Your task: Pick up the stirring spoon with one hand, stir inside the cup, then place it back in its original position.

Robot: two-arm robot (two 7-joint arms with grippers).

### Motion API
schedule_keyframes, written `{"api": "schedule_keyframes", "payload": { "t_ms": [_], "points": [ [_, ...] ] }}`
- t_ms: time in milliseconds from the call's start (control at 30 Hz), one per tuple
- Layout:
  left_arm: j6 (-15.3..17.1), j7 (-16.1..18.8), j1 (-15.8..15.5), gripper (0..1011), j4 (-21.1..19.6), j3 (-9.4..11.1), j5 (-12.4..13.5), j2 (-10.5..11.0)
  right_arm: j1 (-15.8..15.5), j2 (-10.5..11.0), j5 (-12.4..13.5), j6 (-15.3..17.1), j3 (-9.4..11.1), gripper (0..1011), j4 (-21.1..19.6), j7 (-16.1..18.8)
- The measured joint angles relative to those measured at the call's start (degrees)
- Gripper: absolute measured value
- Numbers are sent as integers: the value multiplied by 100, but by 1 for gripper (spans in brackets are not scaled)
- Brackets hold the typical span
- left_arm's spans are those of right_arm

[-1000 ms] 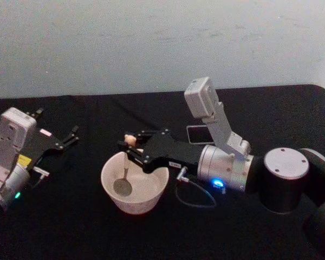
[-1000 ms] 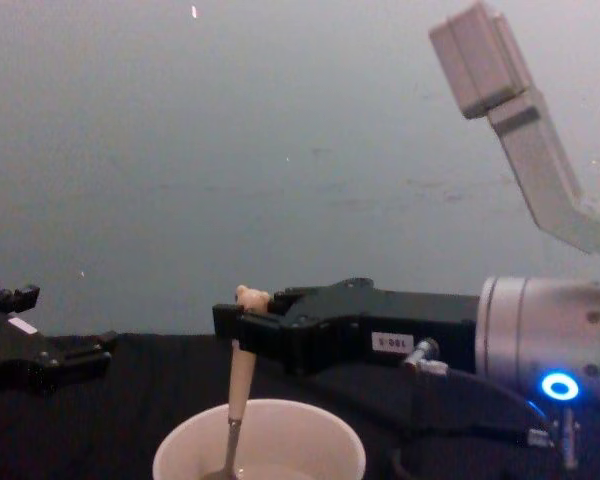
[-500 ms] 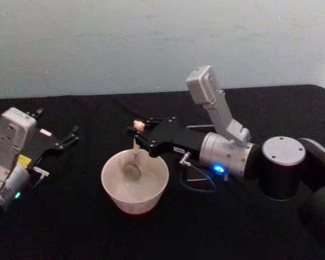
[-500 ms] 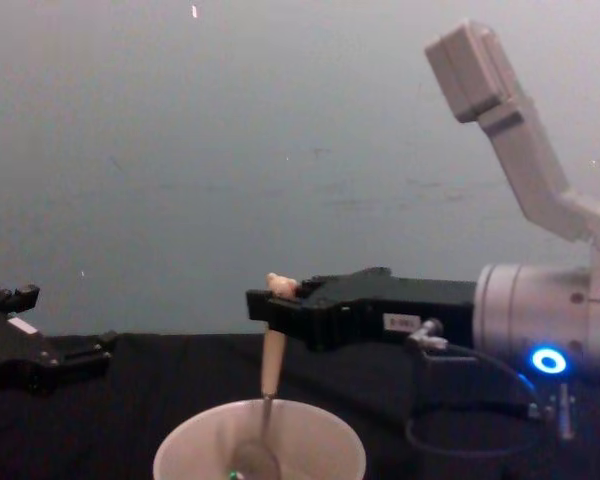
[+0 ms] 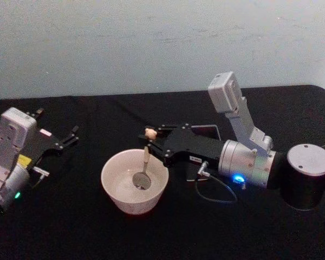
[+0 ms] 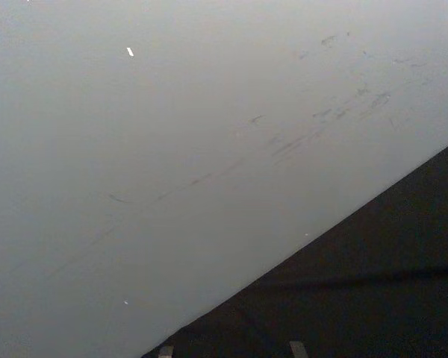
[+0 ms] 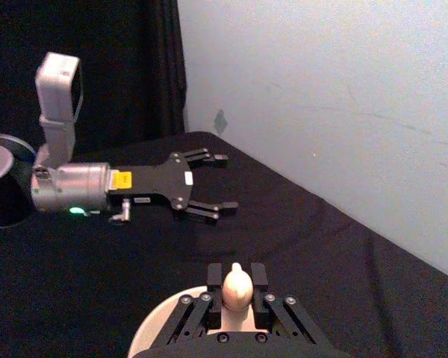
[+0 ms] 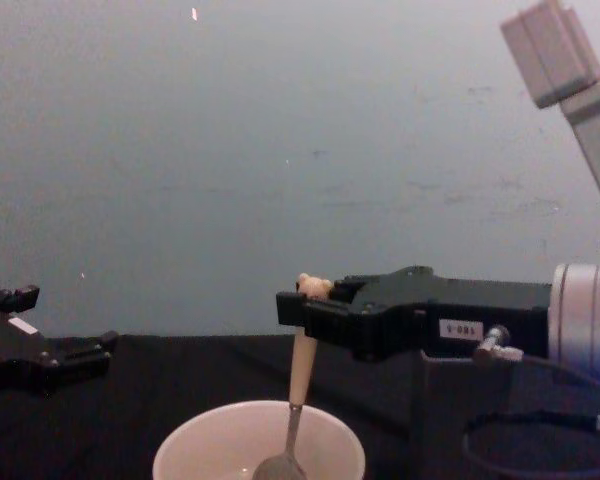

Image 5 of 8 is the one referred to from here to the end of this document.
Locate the white ceramic bowl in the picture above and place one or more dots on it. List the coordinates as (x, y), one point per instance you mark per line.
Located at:
(124, 200)

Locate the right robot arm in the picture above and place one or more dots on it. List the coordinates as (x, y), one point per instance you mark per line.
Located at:
(308, 159)

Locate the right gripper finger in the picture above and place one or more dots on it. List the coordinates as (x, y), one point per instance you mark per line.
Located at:
(170, 128)
(158, 150)

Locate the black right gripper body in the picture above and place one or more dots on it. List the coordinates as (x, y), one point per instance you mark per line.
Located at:
(195, 146)

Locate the black table cloth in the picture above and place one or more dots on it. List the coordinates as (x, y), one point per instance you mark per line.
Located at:
(162, 238)

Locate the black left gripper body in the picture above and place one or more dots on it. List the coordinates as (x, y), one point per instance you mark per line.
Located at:
(44, 145)

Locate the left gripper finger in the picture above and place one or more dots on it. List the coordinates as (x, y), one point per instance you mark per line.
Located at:
(37, 112)
(69, 139)

